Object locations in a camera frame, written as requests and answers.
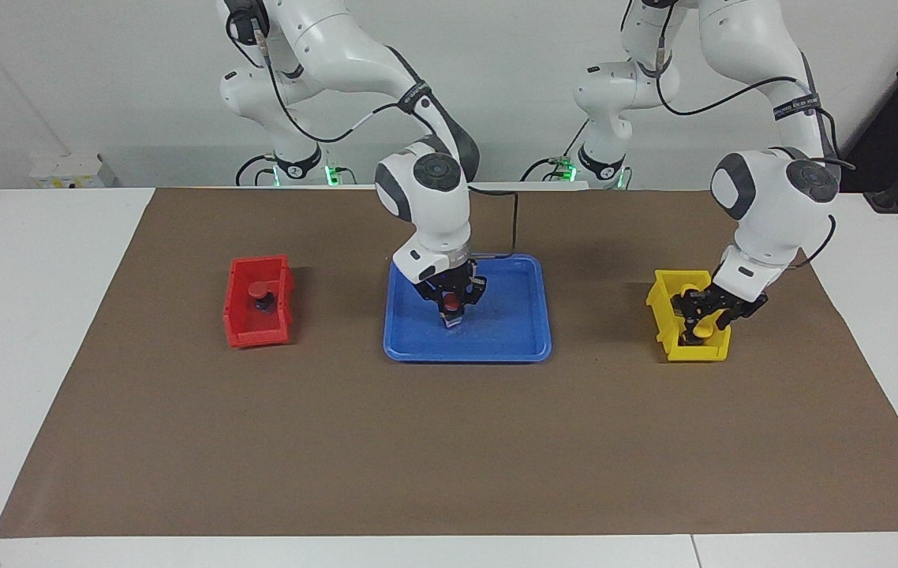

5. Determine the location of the blue plastic tray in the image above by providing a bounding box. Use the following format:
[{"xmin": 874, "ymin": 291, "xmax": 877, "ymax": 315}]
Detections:
[{"xmin": 383, "ymin": 253, "xmax": 553, "ymax": 364}]

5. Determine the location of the yellow plastic bin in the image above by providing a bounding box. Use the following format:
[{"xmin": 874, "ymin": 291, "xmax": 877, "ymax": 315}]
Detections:
[{"xmin": 645, "ymin": 269, "xmax": 733, "ymax": 363}]

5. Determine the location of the brown table mat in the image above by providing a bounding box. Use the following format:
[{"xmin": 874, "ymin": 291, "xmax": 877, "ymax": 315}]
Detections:
[{"xmin": 0, "ymin": 186, "xmax": 898, "ymax": 540}]

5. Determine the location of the red plastic bin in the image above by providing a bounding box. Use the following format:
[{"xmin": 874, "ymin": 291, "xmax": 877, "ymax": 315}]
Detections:
[{"xmin": 223, "ymin": 254, "xmax": 295, "ymax": 349}]

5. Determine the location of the white box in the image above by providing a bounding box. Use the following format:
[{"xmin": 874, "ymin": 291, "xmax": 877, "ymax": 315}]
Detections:
[{"xmin": 28, "ymin": 153, "xmax": 106, "ymax": 189}]

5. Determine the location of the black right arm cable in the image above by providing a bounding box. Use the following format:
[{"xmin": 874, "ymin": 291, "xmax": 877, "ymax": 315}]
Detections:
[{"xmin": 224, "ymin": 8, "xmax": 520, "ymax": 260}]

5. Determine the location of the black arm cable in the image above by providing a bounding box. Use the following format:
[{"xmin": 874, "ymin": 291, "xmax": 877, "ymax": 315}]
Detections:
[
  {"xmin": 224, "ymin": 8, "xmax": 520, "ymax": 260},
  {"xmin": 620, "ymin": 0, "xmax": 857, "ymax": 271}
]

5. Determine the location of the black right arm strap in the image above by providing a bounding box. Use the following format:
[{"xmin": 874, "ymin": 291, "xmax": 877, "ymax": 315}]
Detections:
[{"xmin": 398, "ymin": 80, "xmax": 435, "ymax": 112}]

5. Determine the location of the black arm strap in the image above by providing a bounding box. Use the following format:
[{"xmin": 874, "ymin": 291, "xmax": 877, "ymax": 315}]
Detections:
[
  {"xmin": 772, "ymin": 94, "xmax": 823, "ymax": 121},
  {"xmin": 398, "ymin": 80, "xmax": 435, "ymax": 112}
]

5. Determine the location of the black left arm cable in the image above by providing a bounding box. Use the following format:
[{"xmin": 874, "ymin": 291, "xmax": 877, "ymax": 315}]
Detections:
[{"xmin": 620, "ymin": 0, "xmax": 857, "ymax": 271}]

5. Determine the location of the black left arm strap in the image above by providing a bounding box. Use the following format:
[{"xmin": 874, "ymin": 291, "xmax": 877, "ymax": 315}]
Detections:
[{"xmin": 772, "ymin": 94, "xmax": 823, "ymax": 121}]

